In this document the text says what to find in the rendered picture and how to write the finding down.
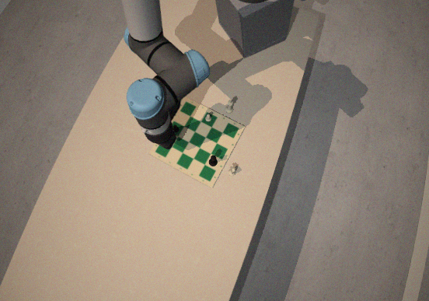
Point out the white chess king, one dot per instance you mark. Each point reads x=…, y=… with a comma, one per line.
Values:
x=229, y=108

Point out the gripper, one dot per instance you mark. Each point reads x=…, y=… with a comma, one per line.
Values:
x=164, y=135

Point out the green and cream chessboard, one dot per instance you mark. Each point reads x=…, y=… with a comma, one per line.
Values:
x=197, y=140

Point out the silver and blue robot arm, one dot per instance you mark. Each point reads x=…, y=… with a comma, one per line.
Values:
x=177, y=74

